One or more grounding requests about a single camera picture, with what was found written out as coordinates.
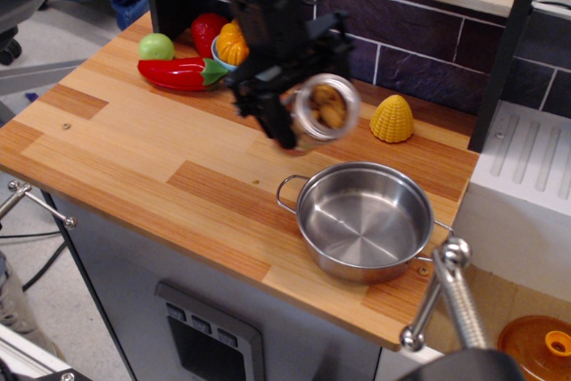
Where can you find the clear jar of almonds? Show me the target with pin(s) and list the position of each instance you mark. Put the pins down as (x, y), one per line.
(324, 108)

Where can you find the red toy chili pepper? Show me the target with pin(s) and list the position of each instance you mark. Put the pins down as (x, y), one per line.
(186, 74)

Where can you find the orange plastic lid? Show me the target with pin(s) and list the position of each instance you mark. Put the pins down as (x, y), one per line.
(540, 345)

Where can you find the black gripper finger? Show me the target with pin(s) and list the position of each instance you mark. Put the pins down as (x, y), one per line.
(274, 118)
(335, 51)

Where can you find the grey toy oven panel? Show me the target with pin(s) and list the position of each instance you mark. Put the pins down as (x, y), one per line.
(211, 344)

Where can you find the orange toy pumpkin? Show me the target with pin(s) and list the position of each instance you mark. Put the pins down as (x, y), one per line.
(231, 44)

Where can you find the office chair base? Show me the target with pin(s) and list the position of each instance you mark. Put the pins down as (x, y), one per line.
(10, 48)

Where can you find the stainless steel pot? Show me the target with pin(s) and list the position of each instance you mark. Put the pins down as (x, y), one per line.
(363, 222)

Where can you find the black vertical post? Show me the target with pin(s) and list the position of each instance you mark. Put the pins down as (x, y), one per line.
(515, 26)

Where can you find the silver clamp handle left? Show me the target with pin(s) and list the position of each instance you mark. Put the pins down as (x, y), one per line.
(20, 191)

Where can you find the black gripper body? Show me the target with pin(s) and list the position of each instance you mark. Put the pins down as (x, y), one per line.
(284, 47)

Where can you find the light blue bowl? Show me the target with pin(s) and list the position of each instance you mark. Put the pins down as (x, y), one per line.
(216, 58)

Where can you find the yellow toy corn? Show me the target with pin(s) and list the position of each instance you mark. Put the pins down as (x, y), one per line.
(392, 121)

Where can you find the white toy sink drainer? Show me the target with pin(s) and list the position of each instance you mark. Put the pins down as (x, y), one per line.
(527, 155)

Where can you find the green toy apple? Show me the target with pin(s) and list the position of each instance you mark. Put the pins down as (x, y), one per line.
(156, 46)

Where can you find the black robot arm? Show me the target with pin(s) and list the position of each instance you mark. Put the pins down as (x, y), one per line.
(296, 79)

